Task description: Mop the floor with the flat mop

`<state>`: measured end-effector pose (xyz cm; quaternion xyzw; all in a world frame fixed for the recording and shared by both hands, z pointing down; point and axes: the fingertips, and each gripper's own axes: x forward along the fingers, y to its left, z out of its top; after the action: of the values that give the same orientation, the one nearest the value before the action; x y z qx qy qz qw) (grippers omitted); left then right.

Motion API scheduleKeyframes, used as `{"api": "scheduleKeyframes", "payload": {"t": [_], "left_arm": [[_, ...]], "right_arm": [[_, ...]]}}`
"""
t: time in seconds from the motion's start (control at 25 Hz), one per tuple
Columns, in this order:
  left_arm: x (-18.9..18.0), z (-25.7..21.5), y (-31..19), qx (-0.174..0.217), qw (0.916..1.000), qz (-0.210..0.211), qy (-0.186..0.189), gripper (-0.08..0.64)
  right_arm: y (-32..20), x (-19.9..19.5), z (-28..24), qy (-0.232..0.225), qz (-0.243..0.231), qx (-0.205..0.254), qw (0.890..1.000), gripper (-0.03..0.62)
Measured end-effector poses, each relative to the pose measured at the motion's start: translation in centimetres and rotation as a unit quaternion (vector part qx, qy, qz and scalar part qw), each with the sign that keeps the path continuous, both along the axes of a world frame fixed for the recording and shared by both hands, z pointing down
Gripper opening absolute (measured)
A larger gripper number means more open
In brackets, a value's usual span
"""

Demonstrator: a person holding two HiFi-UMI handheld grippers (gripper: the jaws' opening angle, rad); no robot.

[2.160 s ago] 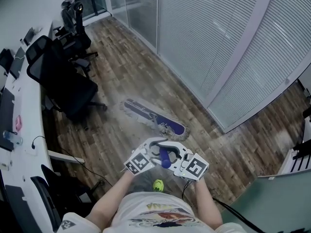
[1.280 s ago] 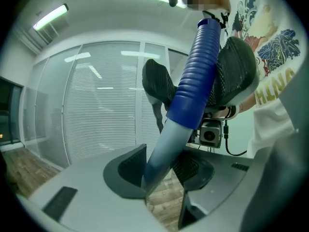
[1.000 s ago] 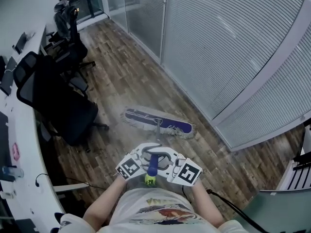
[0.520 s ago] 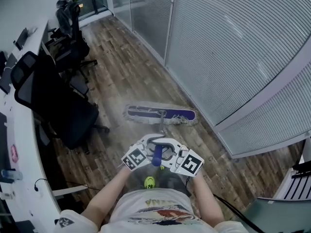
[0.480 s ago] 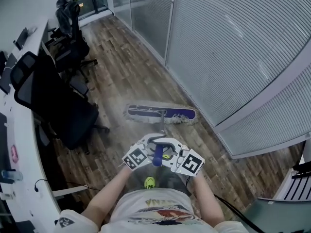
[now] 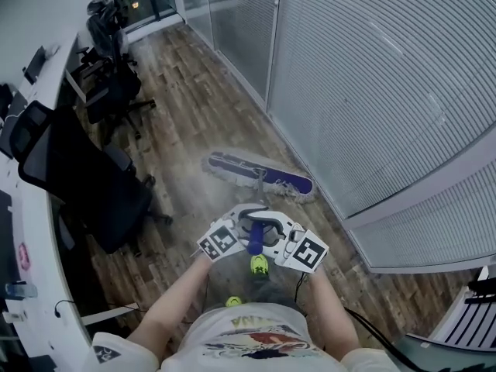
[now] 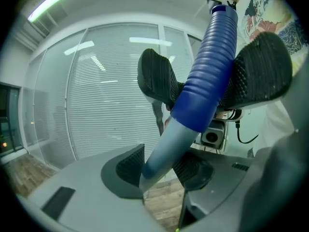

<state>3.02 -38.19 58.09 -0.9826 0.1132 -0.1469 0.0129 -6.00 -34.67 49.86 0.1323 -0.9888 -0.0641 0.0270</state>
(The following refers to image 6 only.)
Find dark wooden stair railing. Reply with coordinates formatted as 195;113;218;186
428;261;496;350

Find grey desk crossbar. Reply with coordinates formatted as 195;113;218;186
81;302;140;327

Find grey shorts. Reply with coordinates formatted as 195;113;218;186
247;275;307;317

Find black charger cable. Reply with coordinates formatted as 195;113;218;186
53;299;77;319

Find white printed t-shirt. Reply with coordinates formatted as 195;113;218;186
83;302;400;372

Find clear water bottle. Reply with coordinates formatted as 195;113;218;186
5;281;39;298

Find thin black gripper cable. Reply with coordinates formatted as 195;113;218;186
293;272;308;304

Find black desk mat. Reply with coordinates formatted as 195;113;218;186
0;190;15;286

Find green glass panel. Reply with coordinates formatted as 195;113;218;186
402;333;496;372

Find person's right forearm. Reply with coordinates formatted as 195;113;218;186
305;265;362;358

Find black mesh office chair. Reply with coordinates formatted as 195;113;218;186
10;99;174;256

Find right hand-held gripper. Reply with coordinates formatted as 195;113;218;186
247;212;329;274

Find tall black office chair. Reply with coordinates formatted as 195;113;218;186
77;33;157;143

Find person's left forearm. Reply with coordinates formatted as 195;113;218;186
126;254;213;367

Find grey jacket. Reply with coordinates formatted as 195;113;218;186
85;0;129;60

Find black laptop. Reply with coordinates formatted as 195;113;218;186
0;83;24;158

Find glass partition with blinds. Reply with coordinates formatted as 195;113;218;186
177;0;496;274

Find white desk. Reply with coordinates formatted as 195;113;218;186
0;33;96;372

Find black tablet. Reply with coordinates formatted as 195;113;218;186
22;46;47;84

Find thick black cable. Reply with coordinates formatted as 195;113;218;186
343;307;431;372

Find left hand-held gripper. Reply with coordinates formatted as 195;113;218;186
197;203;269;263

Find blue-handled mop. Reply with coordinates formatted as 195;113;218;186
200;151;315;256

